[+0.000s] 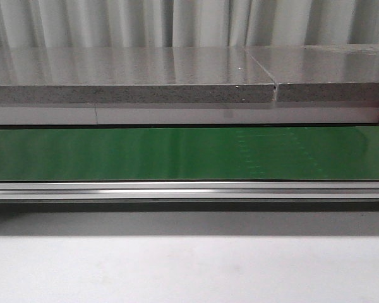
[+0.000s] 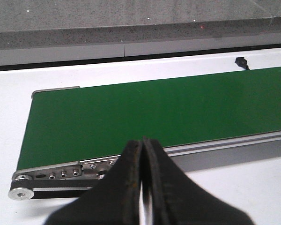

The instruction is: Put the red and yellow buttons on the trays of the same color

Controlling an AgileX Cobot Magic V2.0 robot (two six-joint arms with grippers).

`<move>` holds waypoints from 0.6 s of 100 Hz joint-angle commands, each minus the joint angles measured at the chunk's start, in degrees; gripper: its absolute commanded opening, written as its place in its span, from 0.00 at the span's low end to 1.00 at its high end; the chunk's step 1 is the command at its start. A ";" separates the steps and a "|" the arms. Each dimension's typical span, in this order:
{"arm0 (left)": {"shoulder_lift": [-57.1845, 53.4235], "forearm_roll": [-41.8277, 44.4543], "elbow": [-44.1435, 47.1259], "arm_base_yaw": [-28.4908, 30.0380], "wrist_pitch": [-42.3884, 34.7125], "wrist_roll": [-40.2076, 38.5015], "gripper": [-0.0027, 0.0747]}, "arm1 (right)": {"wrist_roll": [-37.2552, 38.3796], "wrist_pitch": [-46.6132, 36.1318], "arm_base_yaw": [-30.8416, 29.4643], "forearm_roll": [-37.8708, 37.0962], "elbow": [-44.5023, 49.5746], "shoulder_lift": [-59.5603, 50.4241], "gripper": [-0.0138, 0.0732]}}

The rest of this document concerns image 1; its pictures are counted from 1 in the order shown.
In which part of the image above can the aluminium conveyor frame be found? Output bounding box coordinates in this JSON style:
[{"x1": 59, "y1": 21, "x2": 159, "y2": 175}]
[{"x1": 0, "y1": 181, "x2": 379, "y2": 205}]

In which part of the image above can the grey curtain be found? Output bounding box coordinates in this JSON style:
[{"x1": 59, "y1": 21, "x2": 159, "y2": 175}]
[{"x1": 0, "y1": 1, "x2": 379, "y2": 48}]

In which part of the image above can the green conveyor belt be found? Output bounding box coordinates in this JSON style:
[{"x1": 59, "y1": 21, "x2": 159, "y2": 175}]
[{"x1": 0, "y1": 126, "x2": 379, "y2": 181}]

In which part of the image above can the grey stone counter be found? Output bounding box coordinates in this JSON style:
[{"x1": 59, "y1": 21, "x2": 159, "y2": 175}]
[{"x1": 0, "y1": 44, "x2": 379, "y2": 126}]

